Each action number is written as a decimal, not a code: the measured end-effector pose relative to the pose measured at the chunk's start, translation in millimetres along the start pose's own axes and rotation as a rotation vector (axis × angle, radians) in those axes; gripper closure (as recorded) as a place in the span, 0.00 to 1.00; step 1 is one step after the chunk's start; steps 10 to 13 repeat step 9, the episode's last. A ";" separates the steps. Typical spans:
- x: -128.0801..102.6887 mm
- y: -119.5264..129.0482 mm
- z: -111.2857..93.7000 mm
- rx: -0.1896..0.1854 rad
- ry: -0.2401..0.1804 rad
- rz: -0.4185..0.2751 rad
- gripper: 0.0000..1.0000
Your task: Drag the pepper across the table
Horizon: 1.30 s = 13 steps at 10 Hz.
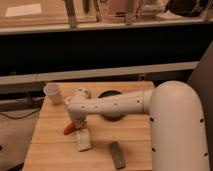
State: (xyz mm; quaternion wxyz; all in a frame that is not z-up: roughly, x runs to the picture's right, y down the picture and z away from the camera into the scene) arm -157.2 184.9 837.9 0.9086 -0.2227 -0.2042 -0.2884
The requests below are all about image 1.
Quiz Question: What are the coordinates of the white sponge block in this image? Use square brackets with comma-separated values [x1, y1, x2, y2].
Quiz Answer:
[76, 128, 92, 152]

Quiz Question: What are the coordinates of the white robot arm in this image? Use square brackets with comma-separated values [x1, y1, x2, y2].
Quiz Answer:
[65, 81, 211, 171]

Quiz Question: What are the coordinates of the grey rectangular bar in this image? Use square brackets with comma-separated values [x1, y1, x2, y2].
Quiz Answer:
[109, 142, 126, 169]

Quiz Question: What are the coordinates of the white paper cup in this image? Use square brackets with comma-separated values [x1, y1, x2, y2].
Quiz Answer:
[43, 83, 62, 105]

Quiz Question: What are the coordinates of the black cable on floor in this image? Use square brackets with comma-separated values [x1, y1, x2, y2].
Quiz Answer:
[0, 96, 44, 120]

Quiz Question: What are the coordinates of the dark chair back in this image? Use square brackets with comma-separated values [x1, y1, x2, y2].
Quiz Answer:
[186, 42, 213, 114]

